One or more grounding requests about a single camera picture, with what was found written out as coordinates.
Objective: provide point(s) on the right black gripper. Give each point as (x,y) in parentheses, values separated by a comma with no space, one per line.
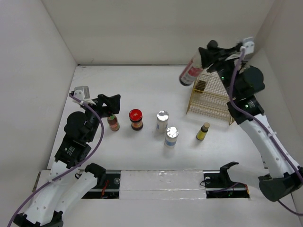
(209,56)

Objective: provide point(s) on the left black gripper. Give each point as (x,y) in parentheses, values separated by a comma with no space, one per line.
(112,102)

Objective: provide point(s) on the small red sauce bottle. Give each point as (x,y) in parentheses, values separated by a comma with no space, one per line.
(113,123)

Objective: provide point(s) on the glass cruet gold spout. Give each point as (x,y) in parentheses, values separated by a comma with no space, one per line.
(200,86)

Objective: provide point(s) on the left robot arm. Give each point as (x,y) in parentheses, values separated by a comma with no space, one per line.
(57,196)

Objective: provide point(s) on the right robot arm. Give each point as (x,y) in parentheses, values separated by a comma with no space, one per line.
(284,175)

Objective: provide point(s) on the red lid sauce jar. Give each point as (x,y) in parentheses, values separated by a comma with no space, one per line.
(136,118)

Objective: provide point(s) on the silver lid shaker rear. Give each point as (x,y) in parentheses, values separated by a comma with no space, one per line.
(162,121)

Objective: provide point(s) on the silver lid shaker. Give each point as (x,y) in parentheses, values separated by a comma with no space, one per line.
(171,137)
(162,121)

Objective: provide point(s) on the silver lid shaker front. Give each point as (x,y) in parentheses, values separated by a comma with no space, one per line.
(171,137)

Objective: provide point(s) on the small yellow label bottle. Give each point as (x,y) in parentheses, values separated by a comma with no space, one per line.
(203,131)

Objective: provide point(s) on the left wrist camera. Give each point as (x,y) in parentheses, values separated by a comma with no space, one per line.
(81,95)

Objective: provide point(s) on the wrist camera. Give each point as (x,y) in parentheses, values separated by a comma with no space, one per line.
(81,95)
(247,46)

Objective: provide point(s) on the gold wire basket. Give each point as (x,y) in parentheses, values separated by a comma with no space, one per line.
(213,101)

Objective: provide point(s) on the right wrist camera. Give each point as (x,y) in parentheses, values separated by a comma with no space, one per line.
(247,46)

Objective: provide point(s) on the black mounting rail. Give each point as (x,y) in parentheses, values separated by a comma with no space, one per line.
(109,189)

